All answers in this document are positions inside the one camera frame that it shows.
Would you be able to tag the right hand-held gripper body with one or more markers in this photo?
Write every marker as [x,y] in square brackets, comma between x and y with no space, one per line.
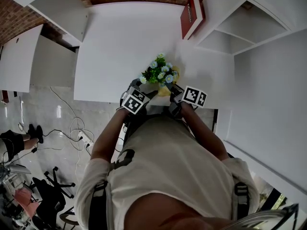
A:
[193,97]

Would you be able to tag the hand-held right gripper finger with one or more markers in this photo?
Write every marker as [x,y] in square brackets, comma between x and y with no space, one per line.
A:
[173,87]
[175,93]

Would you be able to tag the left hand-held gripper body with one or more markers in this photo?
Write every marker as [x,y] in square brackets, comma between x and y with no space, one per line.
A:
[134,102]

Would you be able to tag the yellow cloth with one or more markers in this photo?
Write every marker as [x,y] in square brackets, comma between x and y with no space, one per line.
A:
[176,74]

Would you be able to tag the artificial flower plant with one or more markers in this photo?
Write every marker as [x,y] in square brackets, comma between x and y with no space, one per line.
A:
[159,73]

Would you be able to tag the person's left forearm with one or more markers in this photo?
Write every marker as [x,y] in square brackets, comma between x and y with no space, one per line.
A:
[108,138]

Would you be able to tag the person's right forearm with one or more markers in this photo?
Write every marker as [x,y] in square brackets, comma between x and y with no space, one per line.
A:
[204,133]

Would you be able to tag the white power strip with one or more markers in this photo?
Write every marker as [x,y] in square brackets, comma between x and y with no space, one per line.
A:
[82,135]

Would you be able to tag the white open shelf unit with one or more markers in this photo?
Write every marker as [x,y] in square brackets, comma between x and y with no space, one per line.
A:
[230,42]

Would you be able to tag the red book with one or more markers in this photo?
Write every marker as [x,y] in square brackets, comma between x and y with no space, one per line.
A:
[188,20]

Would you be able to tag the person's torso white shirt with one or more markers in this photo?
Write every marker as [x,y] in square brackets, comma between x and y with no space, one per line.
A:
[168,166]

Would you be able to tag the white shelf unit with cabinet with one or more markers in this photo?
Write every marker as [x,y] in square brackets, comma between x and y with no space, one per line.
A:
[60,11]

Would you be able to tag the white side cabinet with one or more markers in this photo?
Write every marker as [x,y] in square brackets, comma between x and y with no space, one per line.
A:
[16,61]

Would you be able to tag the dark framed window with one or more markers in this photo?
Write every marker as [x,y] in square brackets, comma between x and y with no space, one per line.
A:
[271,195]

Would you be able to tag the black office chair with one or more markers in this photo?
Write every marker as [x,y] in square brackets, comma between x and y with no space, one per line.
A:
[50,195]

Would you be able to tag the person's eyeglasses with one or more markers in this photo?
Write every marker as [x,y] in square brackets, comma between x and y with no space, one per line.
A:
[293,207]

